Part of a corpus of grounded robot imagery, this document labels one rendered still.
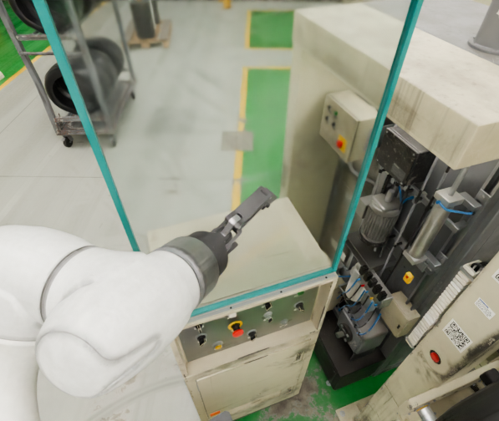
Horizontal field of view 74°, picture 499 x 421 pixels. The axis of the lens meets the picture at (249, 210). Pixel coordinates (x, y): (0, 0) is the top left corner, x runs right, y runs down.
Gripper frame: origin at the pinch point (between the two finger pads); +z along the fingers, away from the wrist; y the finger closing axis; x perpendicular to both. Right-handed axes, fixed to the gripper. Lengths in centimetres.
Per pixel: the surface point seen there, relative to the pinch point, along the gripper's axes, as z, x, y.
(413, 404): 41, 75, 33
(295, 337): 50, 38, 52
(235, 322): 30, 15, 50
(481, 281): 35, 52, -12
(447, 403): 58, 93, 34
